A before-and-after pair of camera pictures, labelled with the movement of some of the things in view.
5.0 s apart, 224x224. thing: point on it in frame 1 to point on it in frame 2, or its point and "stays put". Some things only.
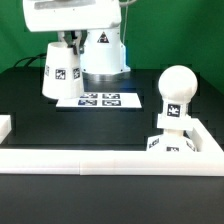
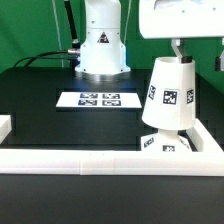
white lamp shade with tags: (63, 76) to (170, 100)
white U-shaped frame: (207, 160) stays put
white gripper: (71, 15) to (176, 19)
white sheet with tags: (101, 100) stays put
